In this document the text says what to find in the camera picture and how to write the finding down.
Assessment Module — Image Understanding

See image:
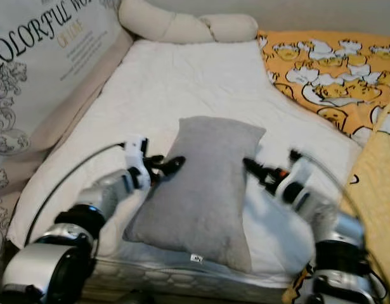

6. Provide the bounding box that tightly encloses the yellow duck print blanket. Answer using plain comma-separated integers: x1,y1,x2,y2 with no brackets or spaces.
257,28,390,304

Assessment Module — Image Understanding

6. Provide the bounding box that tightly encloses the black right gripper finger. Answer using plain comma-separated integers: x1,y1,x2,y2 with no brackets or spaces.
242,157,273,184

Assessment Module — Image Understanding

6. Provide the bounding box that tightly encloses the beige knotted bolster cushion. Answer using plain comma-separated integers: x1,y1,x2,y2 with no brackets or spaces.
119,0,259,46

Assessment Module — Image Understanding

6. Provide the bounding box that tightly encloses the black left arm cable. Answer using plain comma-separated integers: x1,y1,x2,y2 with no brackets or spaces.
23,142,127,249

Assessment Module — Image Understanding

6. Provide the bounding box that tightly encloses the white quilted mattress topper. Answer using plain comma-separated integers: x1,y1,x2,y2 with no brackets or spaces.
8,39,364,262

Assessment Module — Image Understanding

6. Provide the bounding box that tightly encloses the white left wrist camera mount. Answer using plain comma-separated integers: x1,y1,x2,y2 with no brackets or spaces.
124,136,148,188

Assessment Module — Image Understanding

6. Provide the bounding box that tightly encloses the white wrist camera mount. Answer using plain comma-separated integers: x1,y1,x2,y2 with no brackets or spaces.
283,157,317,205
124,136,148,188

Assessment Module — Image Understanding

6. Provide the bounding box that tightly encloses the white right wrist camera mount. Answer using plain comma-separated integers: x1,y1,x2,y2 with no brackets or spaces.
283,157,317,205

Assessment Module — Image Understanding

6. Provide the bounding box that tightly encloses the grey floral printed headboard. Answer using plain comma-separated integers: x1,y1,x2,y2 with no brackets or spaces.
0,0,133,255

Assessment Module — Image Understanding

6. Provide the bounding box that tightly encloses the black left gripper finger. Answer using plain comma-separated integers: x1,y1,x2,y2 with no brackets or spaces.
159,155,186,181

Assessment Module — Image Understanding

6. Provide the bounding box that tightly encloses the white honeycomb quilted mattress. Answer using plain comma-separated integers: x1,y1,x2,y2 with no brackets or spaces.
93,253,303,304

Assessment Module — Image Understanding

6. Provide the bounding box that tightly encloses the grey pillow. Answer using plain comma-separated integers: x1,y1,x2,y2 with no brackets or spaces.
124,116,266,274

